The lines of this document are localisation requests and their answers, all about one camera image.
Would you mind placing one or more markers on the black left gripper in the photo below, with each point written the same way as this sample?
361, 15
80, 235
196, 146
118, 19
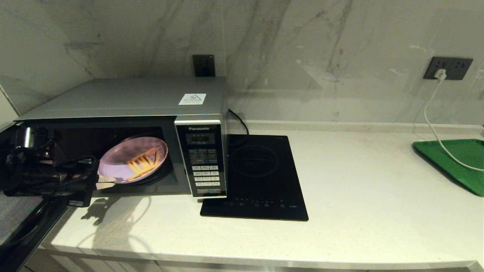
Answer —
81, 189

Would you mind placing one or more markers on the purple plastic plate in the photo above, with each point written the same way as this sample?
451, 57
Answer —
117, 162

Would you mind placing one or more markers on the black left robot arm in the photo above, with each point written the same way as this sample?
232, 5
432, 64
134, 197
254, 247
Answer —
22, 177

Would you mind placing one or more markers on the silver Panasonic microwave oven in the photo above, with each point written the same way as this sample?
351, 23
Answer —
113, 96

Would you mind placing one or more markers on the white warning sticker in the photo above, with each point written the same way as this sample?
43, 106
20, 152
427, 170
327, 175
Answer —
192, 99

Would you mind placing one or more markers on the black induction cooktop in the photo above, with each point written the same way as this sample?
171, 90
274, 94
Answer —
261, 170

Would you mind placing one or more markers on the green plastic tray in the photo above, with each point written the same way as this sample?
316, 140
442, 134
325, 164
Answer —
461, 162

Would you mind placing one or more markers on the small black wall socket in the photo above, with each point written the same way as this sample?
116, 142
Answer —
204, 65

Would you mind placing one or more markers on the wide black wall socket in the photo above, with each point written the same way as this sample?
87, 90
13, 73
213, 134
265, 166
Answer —
458, 68

